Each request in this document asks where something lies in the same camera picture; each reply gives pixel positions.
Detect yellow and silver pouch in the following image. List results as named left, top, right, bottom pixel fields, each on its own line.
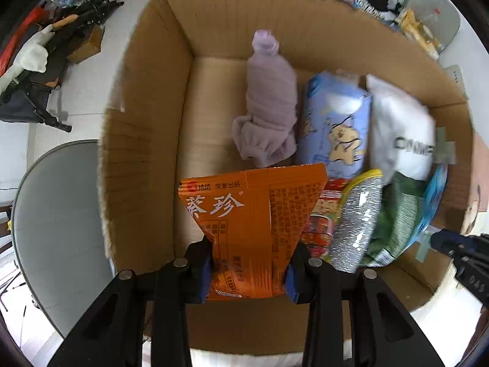
left=329, top=169, right=384, bottom=274

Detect green snack packet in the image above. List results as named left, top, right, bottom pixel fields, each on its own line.
left=363, top=171, right=430, bottom=267

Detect clear plastic bottle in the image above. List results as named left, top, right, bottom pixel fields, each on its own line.
left=418, top=8, right=444, bottom=46

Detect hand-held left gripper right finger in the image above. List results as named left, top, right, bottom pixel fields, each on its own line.
left=285, top=242, right=446, bottom=367

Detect yellow plastic bag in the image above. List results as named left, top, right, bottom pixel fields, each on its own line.
left=397, top=8, right=421, bottom=41

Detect small cardboard box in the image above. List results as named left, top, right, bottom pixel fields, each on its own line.
left=67, top=25, right=105, bottom=64

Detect white plush toy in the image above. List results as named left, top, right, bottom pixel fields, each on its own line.
left=0, top=14, right=79, bottom=92

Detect white soft packet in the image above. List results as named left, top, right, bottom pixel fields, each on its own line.
left=366, top=74, right=437, bottom=184

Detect blue tissue packet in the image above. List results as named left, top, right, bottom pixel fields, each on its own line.
left=296, top=71, right=372, bottom=180

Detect grey round table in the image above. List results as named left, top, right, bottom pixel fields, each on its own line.
left=11, top=139, right=115, bottom=339

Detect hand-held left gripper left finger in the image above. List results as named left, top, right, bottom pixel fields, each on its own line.
left=48, top=237, right=214, bottom=367

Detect red snack packet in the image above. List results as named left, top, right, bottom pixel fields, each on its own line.
left=300, top=178, right=354, bottom=258

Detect grey floor chair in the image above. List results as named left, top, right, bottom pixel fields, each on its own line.
left=401, top=0, right=462, bottom=52

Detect black tripod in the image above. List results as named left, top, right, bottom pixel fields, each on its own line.
left=38, top=0, right=125, bottom=31

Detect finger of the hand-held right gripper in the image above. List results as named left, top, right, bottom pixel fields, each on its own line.
left=430, top=228, right=489, bottom=261

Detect orange snack packet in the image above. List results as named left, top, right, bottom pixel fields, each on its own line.
left=178, top=162, right=328, bottom=302

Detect long blue tube packet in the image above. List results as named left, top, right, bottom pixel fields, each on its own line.
left=405, top=162, right=448, bottom=243

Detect purple sock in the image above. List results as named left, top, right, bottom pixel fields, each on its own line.
left=232, top=28, right=299, bottom=169

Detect black folding cart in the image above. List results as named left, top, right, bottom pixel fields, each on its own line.
left=0, top=72, right=73, bottom=134

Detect black and white patterned bag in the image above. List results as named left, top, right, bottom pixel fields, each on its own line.
left=351, top=0, right=403, bottom=21

